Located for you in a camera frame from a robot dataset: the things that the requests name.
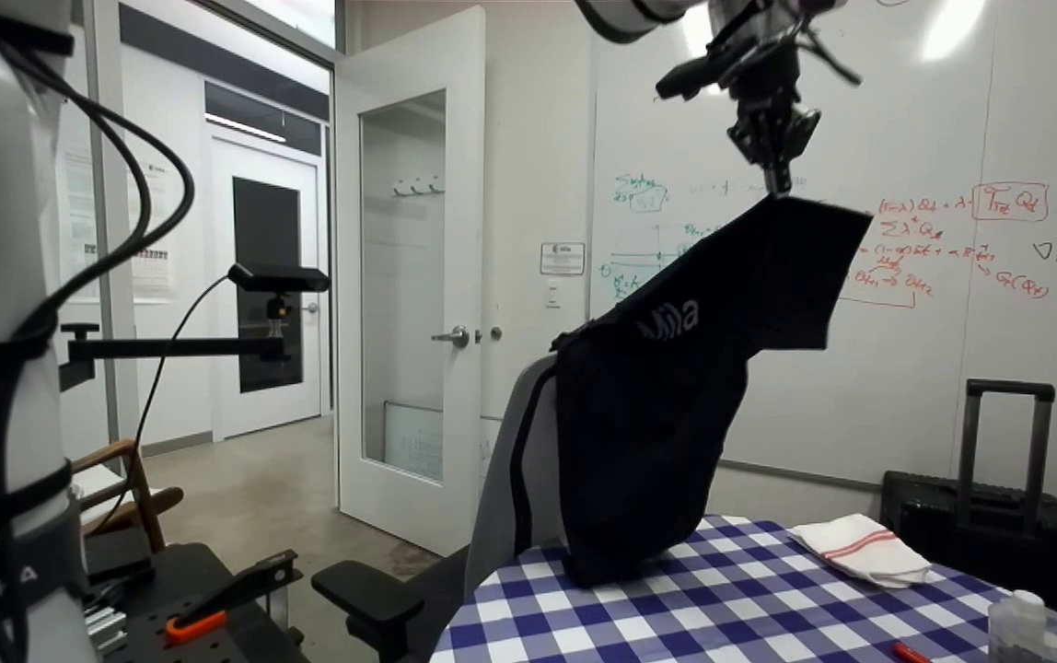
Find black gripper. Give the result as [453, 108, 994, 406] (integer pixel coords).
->
[723, 0, 830, 197]

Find black cloth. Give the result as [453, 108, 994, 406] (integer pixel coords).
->
[550, 190, 875, 591]

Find white towel with red stripe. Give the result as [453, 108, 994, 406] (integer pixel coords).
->
[788, 510, 944, 595]

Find white door with glass pane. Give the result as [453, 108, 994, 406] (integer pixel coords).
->
[330, 4, 488, 558]

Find grey office chair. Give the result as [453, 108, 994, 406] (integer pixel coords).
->
[308, 352, 579, 663]

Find black wheeled suitcase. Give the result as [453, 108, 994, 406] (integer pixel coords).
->
[875, 375, 1057, 618]

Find blue white checkered tablecloth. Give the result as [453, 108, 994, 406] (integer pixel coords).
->
[426, 510, 1020, 663]

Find dark glass door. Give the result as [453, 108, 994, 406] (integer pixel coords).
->
[229, 173, 304, 397]

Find clear plastic bottle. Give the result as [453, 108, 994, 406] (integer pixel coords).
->
[988, 584, 1057, 663]

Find wooden chair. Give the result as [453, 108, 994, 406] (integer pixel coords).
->
[61, 438, 189, 558]

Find black equipment cart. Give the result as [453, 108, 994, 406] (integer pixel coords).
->
[81, 541, 312, 663]

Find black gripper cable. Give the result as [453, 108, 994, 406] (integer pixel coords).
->
[795, 17, 866, 93]

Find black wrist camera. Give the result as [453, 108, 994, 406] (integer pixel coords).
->
[650, 34, 750, 104]

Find white paper wall sign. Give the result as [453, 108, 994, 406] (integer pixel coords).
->
[533, 234, 589, 281]

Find wall whiteboard with writing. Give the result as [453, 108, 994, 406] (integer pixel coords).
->
[582, 0, 1057, 525]

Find wall coat hooks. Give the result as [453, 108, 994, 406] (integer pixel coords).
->
[382, 173, 445, 203]

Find silver door lever handle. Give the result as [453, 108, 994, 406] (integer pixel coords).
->
[426, 322, 474, 352]

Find black camera on boom arm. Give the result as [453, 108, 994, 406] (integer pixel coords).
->
[56, 261, 335, 397]

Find thin black camera cable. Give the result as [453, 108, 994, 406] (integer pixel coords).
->
[91, 271, 238, 534]

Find black clamp with orange handle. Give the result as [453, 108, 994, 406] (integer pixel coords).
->
[163, 550, 304, 650]

